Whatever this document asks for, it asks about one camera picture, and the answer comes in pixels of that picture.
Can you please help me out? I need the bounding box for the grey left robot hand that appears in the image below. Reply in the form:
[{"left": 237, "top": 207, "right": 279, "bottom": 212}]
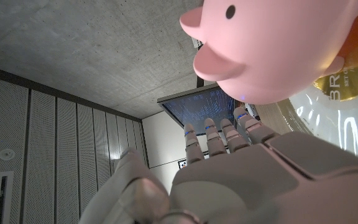
[{"left": 78, "top": 107, "right": 358, "bottom": 224}]

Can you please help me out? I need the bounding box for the pink plastic piggy bank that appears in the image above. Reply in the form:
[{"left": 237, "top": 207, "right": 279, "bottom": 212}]
[{"left": 179, "top": 0, "right": 358, "bottom": 105}]

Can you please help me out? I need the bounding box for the white whiteboard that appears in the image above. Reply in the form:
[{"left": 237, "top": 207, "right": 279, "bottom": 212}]
[{"left": 177, "top": 151, "right": 211, "bottom": 170}]

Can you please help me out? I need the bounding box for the black computer monitor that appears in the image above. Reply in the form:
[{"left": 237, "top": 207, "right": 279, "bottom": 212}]
[{"left": 157, "top": 83, "right": 239, "bottom": 136}]

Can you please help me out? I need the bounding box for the round white ceiling sensor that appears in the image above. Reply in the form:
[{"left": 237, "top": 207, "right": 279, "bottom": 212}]
[{"left": 0, "top": 148, "right": 16, "bottom": 161}]

